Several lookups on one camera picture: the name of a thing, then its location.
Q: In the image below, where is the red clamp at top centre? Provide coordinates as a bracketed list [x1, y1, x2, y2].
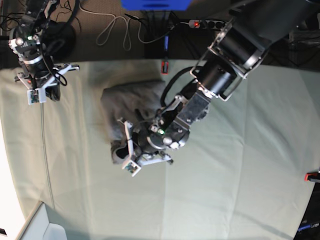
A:
[161, 35, 169, 75]

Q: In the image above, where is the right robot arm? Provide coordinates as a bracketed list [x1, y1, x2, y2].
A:
[8, 0, 80, 105]

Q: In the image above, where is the black power strip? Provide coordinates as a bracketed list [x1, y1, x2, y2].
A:
[188, 19, 227, 31]

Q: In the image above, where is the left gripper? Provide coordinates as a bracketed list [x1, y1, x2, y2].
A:
[133, 127, 165, 155]

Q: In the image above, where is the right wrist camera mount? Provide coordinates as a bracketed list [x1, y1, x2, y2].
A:
[14, 63, 80, 106]

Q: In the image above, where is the blue box at top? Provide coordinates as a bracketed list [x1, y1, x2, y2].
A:
[121, 0, 191, 11]

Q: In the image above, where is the light green table cloth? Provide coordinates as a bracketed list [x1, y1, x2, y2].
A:
[0, 60, 320, 240]

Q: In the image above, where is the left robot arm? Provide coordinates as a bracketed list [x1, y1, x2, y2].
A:
[133, 0, 320, 155]

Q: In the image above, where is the red clamp at right edge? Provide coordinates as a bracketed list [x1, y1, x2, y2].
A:
[304, 171, 320, 184]

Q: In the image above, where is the white cable on floor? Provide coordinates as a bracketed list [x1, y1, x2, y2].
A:
[77, 0, 176, 52]

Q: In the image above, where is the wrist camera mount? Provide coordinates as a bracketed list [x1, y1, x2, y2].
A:
[14, 63, 80, 106]
[112, 120, 174, 177]

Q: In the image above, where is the grey t-shirt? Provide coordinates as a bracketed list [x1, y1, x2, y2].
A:
[100, 80, 166, 165]

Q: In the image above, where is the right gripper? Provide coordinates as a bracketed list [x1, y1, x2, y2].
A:
[22, 56, 61, 102]

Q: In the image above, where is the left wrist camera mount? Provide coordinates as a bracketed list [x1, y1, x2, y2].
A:
[112, 120, 174, 177]

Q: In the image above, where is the white bin at bottom left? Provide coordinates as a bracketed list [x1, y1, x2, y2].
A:
[15, 201, 68, 240]

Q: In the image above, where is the black round bag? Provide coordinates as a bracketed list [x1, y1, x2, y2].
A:
[42, 21, 77, 63]

